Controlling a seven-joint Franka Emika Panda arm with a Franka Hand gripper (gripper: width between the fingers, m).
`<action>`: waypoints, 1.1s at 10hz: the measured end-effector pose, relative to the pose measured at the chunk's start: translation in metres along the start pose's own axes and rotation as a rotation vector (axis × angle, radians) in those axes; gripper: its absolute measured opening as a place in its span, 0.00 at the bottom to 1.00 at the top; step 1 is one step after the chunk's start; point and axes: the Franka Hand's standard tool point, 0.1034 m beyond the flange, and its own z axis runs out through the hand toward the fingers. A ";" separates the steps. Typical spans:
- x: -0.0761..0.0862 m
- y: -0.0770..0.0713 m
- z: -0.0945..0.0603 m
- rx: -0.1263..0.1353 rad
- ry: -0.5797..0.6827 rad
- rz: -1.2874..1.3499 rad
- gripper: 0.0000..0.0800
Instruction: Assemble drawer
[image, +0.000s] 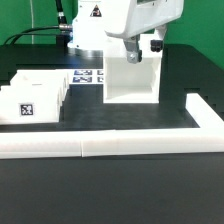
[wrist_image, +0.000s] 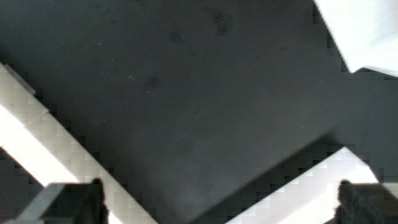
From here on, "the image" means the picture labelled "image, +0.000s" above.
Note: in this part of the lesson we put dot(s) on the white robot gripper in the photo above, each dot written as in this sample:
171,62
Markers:
126,18

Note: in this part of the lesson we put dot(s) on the white drawer cabinet box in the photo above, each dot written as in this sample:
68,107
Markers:
126,82

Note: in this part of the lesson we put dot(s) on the white drawer front one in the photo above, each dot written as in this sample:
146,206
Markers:
30,104

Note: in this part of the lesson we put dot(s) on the white drawer one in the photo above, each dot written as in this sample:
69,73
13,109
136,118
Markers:
50,78
30,104

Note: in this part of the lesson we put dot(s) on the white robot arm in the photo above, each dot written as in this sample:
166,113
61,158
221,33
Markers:
88,34

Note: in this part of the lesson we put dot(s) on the white drawer rear one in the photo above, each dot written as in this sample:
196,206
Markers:
50,78

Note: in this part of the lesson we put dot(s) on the fiducial marker sheet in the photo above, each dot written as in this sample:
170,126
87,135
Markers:
88,76

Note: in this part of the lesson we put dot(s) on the white L-shaped fence wall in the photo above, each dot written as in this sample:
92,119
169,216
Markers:
208,136

